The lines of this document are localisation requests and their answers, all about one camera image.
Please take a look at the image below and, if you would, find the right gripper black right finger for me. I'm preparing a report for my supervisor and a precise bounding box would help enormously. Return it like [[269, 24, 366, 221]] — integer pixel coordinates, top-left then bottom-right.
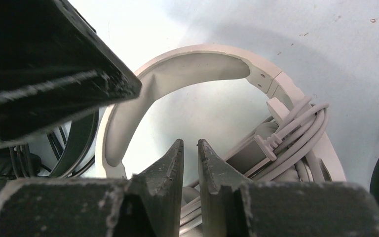
[[198, 139, 379, 237]]

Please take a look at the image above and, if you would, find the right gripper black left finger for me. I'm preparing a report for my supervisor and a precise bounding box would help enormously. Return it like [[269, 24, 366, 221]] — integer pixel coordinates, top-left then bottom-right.
[[0, 139, 184, 237]]

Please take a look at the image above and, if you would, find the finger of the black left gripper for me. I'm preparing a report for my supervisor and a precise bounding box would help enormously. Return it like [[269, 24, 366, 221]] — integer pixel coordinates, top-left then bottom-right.
[[0, 0, 142, 149]]

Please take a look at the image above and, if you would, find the black headset with blue band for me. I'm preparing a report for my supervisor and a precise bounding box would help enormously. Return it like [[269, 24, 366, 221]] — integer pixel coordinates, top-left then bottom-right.
[[0, 112, 99, 191]]

